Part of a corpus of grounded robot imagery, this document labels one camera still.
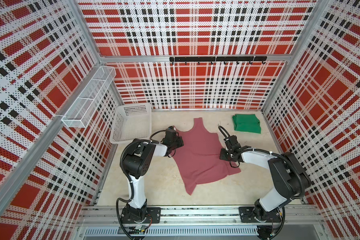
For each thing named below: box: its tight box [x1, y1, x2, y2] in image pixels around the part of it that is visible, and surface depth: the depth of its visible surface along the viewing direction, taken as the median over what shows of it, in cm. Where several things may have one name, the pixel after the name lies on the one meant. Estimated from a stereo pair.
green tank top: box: [232, 114, 262, 134], surface depth 111 cm
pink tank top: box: [171, 117, 241, 196], surface depth 92 cm
